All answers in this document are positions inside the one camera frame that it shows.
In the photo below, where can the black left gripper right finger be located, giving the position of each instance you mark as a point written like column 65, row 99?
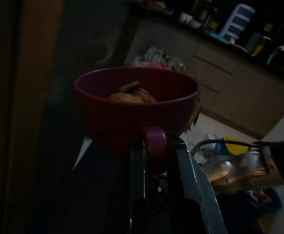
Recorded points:
column 195, row 195

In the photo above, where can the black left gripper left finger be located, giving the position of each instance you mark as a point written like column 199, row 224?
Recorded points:
column 138, row 182

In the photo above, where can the brown baked food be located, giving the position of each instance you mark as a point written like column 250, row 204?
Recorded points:
column 134, row 95

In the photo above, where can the blue container with yellow lid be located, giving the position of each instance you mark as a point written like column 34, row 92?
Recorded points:
column 232, row 148

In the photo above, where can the blue bowl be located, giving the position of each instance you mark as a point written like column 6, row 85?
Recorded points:
column 273, row 204

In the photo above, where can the brown kitchen cabinet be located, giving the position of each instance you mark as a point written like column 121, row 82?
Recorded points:
column 241, row 92

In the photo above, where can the crumpled plastic bag heap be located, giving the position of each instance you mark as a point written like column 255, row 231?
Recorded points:
column 156, row 57

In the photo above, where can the brown wooden door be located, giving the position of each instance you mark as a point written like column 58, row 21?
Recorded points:
column 34, row 97

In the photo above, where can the yellow bottle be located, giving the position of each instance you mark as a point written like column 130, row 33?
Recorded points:
column 258, row 48

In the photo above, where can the white drawer organiser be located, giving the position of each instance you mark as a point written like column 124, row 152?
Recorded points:
column 238, row 22

